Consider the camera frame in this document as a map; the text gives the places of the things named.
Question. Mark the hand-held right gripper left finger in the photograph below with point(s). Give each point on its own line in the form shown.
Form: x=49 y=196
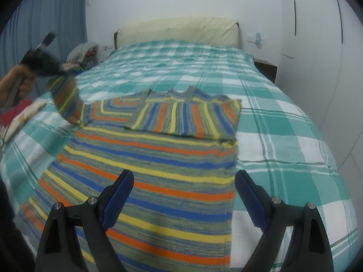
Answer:
x=117 y=198

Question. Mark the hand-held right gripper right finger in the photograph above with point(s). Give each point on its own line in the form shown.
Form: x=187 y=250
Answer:
x=251 y=201

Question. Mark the striped knit sweater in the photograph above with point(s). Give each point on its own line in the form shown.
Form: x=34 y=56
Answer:
x=170 y=175

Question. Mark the pile of clothes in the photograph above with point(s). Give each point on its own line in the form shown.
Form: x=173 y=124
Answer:
x=82 y=53

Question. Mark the person's left hand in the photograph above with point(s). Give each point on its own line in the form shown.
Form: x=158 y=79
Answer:
x=26 y=85

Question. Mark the blue curtain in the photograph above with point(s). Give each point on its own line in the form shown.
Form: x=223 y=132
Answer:
x=56 y=14

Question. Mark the cream patterned folded cloth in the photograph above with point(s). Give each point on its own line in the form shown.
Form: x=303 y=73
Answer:
x=24 y=120

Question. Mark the teal plaid bed blanket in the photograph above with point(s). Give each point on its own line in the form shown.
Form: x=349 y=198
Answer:
x=283 y=147

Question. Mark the red folded cloth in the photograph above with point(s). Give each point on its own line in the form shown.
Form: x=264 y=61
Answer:
x=8 y=116

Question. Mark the person's dark clothing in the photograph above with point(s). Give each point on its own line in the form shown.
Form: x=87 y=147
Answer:
x=11 y=232

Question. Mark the dark wooden nightstand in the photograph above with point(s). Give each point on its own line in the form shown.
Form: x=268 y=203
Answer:
x=266 y=68

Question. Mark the cream padded headboard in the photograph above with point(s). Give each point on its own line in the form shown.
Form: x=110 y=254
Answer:
x=175 y=31

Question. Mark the white wardrobe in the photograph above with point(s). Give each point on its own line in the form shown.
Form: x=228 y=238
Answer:
x=312 y=62

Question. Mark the wall socket with blue plug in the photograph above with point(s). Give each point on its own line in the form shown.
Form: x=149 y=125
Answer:
x=257 y=39

